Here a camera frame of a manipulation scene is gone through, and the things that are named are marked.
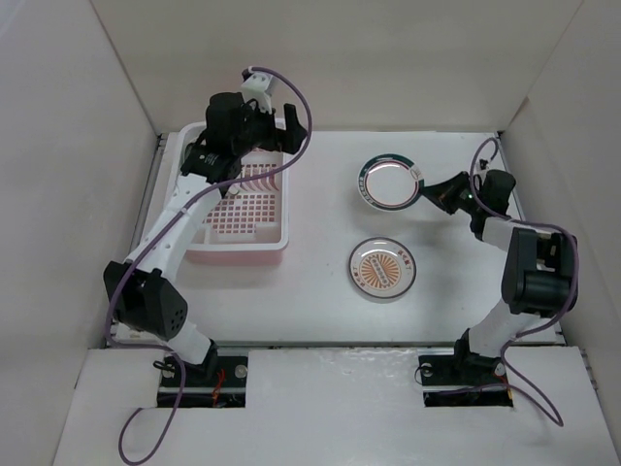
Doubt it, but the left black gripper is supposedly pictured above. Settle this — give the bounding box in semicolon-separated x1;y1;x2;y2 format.
234;96;308;157

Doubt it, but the green red rimmed plate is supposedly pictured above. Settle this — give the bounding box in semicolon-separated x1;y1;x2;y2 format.
357;153;425;212

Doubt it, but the orange sunburst plate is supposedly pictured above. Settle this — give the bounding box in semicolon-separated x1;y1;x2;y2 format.
347;237;417;301

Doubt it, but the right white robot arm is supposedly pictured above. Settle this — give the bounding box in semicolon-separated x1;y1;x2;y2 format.
420;170;575;384

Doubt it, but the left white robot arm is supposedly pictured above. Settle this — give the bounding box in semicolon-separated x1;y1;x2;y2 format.
103;92;312;385

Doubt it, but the pink white dish rack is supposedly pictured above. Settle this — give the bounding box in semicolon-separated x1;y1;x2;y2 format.
165;121;293;266

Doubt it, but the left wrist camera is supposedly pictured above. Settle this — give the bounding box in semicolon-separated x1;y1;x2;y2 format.
241;68;277;114

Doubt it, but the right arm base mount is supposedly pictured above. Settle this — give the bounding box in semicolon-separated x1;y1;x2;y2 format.
417;336;513;408

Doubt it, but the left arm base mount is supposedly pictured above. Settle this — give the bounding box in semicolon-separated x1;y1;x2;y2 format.
152;347;248;409

